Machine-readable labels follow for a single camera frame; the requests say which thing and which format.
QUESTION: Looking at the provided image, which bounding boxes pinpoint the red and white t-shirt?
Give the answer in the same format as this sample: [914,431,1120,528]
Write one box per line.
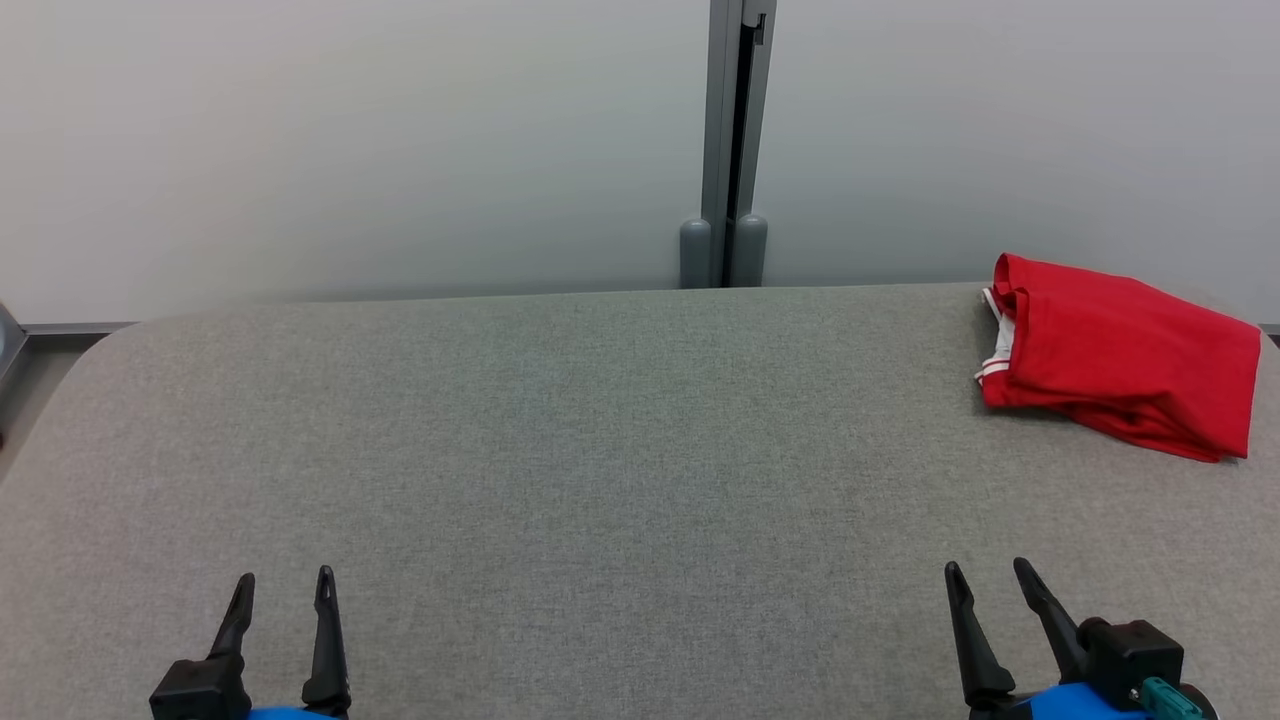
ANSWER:
[975,252,1263,456]

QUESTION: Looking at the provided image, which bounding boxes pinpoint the grey wheeled stand leg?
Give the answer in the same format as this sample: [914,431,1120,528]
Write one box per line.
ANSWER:
[0,303,28,386]

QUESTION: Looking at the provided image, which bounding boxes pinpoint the black cable with teal plug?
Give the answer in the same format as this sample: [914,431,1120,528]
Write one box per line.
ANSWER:
[1140,677,1206,720]

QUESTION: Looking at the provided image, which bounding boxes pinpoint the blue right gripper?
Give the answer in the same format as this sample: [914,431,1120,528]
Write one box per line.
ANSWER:
[945,558,1151,720]

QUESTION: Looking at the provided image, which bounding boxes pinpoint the grey partition post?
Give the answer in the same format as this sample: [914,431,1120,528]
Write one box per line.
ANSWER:
[680,0,779,289]

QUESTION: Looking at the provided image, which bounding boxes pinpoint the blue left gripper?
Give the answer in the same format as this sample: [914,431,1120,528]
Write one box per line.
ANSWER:
[207,566,353,720]

